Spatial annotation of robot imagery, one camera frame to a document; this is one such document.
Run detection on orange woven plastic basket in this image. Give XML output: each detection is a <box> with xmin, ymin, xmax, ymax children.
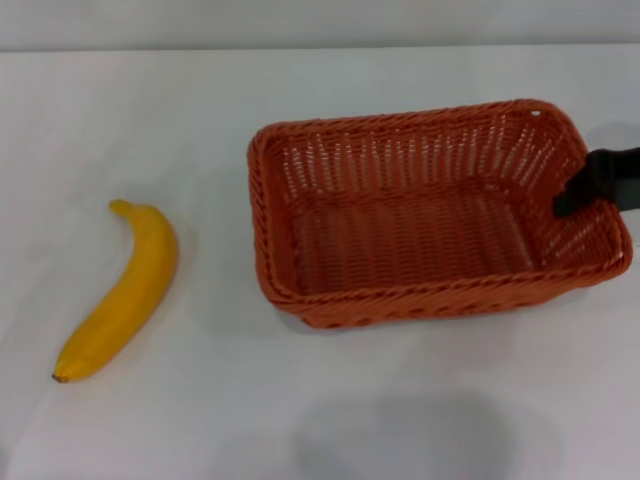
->
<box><xmin>245</xmin><ymin>98</ymin><xmax>634</xmax><ymax>330</ymax></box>

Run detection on yellow banana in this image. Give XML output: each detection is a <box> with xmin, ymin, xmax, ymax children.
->
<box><xmin>51</xmin><ymin>198</ymin><xmax>180</xmax><ymax>385</ymax></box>

